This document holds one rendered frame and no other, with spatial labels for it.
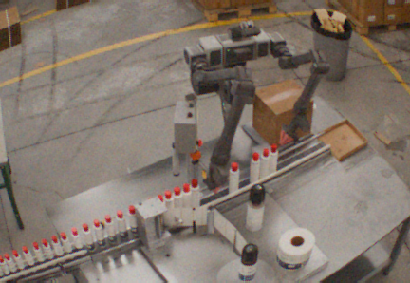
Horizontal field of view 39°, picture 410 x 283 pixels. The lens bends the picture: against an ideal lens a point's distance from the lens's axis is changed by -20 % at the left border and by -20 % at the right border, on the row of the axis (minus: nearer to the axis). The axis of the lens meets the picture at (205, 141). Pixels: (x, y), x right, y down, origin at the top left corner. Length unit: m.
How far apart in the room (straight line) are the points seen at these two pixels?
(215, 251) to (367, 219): 0.96
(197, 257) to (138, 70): 3.00
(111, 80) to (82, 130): 0.71
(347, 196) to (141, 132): 2.20
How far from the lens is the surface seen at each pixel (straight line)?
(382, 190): 4.03
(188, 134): 3.38
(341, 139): 4.31
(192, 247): 3.56
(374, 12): 7.05
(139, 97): 5.89
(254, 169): 3.80
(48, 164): 5.39
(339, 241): 3.69
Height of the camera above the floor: 3.64
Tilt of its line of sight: 42 degrees down
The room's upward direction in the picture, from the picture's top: straight up
